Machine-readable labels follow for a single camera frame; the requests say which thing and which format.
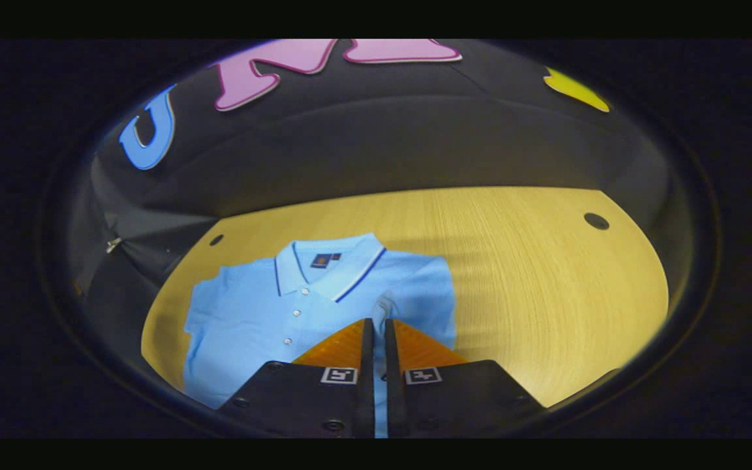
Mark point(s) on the light blue T-shirt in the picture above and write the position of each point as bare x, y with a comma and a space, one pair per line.
252, 313

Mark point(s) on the silver backdrop clip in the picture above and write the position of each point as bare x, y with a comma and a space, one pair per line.
113, 245

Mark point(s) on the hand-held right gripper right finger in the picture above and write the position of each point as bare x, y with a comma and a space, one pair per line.
394, 398

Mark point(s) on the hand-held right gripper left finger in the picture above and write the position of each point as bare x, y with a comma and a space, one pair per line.
367, 391

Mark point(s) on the black round table grommet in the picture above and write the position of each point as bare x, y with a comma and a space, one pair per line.
217, 239
596, 220

